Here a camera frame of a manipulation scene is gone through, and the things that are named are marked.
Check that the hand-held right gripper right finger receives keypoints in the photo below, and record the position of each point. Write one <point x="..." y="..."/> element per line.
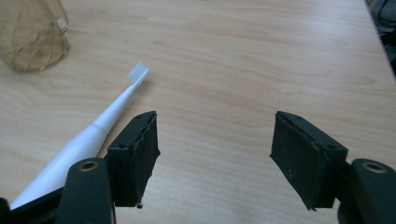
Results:
<point x="299" y="158"/>

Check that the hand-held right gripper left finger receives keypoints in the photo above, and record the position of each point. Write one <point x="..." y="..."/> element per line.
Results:
<point x="134" y="161"/>

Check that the white electric toothbrush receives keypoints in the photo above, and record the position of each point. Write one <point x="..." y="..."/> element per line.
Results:
<point x="90" y="140"/>

